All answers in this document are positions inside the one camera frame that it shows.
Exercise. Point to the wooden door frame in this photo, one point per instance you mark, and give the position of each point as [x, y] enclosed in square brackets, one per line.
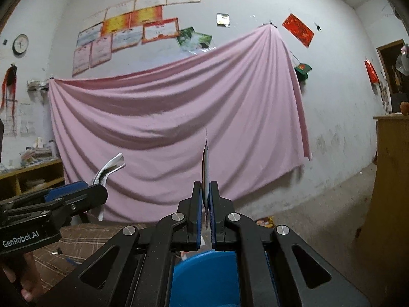
[383, 57]

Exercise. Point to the person's left hand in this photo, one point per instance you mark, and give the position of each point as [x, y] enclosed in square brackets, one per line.
[32, 271]

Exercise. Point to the wooden open shelf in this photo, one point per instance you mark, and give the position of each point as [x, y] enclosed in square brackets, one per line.
[38, 169]

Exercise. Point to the pile of books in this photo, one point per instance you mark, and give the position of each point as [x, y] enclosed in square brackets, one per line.
[36, 153]

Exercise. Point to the green photo poster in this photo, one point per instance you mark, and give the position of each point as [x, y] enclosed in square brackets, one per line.
[195, 39]

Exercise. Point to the green hat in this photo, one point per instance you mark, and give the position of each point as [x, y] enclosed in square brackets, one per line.
[303, 72]

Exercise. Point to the thin packet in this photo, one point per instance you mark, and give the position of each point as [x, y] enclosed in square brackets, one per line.
[206, 166]

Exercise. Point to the small red wall paper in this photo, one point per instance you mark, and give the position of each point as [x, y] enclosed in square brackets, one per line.
[372, 72]

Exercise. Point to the silver foil wall piece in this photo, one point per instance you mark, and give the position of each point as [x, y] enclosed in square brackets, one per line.
[223, 19]

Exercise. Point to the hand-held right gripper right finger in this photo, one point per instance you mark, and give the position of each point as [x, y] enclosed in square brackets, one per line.
[212, 220]

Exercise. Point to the colourful floor wrapper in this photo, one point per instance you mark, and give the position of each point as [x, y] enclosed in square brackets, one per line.
[266, 222]

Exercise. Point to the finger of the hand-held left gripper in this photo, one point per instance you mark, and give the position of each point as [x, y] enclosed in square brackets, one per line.
[67, 190]
[89, 198]

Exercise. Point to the pink hanging cloth sheet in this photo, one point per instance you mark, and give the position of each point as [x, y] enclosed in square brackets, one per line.
[175, 118]

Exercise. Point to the white wall paper sheet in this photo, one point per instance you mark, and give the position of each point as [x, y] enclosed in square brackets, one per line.
[27, 120]

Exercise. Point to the large red wall paper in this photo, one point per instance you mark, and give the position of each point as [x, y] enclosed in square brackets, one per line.
[297, 30]

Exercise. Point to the group of wall certificates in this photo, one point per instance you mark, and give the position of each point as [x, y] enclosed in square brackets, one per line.
[127, 28]

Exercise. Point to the blue plastic basin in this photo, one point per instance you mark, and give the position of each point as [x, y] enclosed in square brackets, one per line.
[204, 278]

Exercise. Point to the white wrapper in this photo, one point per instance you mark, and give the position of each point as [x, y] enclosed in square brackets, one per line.
[102, 174]

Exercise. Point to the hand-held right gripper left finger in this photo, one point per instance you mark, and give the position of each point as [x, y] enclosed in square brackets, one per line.
[199, 217]

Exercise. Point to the small black wall hook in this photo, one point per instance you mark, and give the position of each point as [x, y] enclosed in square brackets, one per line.
[318, 27]

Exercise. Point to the round wall clock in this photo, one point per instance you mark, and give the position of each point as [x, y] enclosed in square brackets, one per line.
[20, 44]

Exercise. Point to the red hanging tassel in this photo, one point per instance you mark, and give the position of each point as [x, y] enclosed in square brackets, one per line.
[9, 86]

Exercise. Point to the grey wall fixture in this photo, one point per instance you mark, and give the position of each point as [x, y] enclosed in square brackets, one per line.
[38, 87]

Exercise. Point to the wooden cabinet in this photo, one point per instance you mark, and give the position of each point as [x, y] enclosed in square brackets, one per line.
[389, 182]

